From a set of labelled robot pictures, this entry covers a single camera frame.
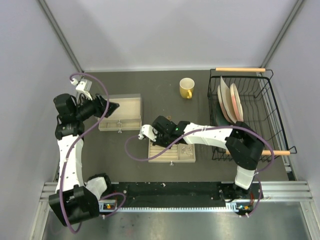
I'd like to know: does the yellow mug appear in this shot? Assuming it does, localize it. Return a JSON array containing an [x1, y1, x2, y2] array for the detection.
[[179, 77, 195, 99]]

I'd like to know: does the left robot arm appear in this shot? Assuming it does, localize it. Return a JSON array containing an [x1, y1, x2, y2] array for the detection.
[[48, 93, 120, 227]]

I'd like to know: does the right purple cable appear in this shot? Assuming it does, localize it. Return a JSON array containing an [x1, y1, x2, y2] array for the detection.
[[124, 124, 275, 218]]

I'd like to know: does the purple cable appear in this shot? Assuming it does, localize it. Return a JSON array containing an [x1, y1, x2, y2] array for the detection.
[[124, 124, 275, 218], [57, 72, 126, 234]]

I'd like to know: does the cream plate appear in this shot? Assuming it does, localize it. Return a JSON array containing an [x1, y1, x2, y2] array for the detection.
[[219, 76, 237, 123]]

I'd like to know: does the grey cable duct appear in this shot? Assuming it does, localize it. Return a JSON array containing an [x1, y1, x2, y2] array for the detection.
[[49, 199, 253, 214]]

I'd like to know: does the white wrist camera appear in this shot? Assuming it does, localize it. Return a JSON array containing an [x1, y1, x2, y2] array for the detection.
[[75, 79, 93, 100], [138, 124, 158, 142]]

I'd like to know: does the beige jewelry tray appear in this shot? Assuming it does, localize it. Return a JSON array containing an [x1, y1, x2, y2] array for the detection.
[[148, 144, 196, 165]]

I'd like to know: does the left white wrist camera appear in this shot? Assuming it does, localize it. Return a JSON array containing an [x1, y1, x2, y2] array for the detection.
[[75, 79, 93, 100]]

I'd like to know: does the silver jewelry pile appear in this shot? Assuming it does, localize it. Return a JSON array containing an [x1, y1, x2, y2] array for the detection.
[[181, 146, 194, 156]]

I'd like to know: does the dark teal plate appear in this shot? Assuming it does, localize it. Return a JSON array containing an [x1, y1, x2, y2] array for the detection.
[[215, 109, 230, 126]]

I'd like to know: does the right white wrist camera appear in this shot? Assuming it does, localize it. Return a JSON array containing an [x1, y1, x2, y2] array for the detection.
[[138, 124, 158, 142]]

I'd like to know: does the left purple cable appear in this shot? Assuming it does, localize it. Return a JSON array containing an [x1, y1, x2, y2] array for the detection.
[[57, 72, 126, 234]]

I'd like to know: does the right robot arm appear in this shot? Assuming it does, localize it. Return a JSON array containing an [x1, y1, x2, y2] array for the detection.
[[144, 116, 265, 199]]

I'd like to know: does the black wire dish rack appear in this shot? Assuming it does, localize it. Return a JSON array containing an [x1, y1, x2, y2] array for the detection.
[[207, 68, 297, 154]]

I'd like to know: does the pink plate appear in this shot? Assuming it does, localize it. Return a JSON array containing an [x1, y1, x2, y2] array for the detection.
[[230, 83, 244, 122]]

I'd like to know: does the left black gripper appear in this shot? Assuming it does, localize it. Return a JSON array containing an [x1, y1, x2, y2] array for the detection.
[[73, 91, 119, 121]]

